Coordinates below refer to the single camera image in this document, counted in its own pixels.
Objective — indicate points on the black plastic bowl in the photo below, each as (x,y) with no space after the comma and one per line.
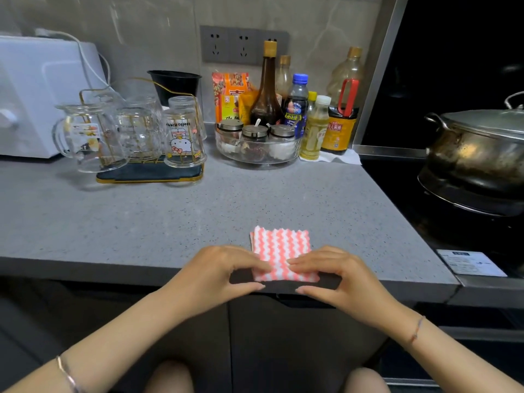
(174,83)

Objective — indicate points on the glass spice jar steel lid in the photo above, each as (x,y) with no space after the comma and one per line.
(254,132)
(281,130)
(230,125)

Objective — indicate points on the small bottle yellow cap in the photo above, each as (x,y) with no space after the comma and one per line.
(312,98)

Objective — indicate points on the stainless steel pot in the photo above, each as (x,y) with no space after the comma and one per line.
(475,159)

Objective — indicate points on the person's right hand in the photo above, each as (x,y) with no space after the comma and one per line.
(360,290)

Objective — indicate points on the grey wall socket panel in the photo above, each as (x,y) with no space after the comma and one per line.
(241,44)

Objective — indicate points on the dark bottle blue cap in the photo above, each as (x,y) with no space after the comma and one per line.
(295,110)

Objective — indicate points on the orange seasoning packet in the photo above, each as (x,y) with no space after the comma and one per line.
(229,96)

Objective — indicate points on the yellow liquid bottle white cap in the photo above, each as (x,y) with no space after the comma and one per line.
(314,135)

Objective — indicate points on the yellow seasoning pouch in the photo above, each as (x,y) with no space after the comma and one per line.
(247,106)

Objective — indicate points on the steel pot lid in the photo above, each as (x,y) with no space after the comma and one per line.
(487,120)

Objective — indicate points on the clear round condiment tray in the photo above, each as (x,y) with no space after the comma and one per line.
(258,157)

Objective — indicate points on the short textured glass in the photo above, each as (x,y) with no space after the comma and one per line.
(139,135)

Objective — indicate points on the pink striped cloth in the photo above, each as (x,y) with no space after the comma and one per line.
(280,245)

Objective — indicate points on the embossed ribbed clear glass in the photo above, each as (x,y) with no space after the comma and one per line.
(143,101)

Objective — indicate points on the white microwave oven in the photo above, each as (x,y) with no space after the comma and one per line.
(41,98)

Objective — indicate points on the person's left hand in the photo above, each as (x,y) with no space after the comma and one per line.
(204,282)

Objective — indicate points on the clear bottle brown cap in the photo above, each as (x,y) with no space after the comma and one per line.
(283,77)

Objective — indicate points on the dark brown glass bottle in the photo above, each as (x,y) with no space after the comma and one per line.
(266,102)

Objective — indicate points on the white paper towel sheet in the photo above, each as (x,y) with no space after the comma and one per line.
(346,158)

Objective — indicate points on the penguin print glass mug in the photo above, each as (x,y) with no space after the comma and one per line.
(92,139)

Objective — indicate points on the white label sticker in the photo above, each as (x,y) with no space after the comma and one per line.
(470,263)

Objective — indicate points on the cartoon cat print glass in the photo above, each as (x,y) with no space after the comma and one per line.
(183,139)

